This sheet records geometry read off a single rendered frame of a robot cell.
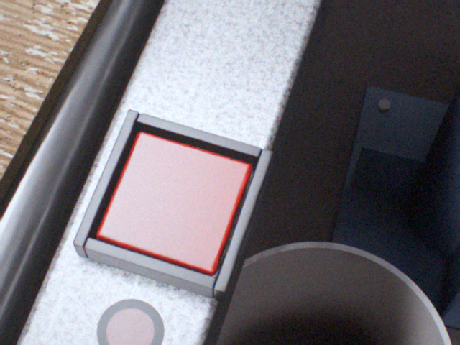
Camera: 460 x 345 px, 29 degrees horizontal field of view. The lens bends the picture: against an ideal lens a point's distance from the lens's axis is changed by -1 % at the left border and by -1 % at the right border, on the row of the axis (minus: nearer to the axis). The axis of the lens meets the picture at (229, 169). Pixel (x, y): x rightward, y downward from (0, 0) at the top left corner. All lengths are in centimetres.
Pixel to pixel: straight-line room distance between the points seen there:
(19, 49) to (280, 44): 14
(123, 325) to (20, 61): 15
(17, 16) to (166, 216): 14
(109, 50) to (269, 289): 67
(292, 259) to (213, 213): 62
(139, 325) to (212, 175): 8
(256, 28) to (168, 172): 10
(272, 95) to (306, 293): 70
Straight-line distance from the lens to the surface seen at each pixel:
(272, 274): 108
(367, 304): 114
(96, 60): 49
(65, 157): 47
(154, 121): 45
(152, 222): 43
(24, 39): 48
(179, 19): 50
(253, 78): 48
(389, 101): 153
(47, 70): 47
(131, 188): 44
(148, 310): 43
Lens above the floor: 133
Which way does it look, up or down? 65 degrees down
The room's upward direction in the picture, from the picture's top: straight up
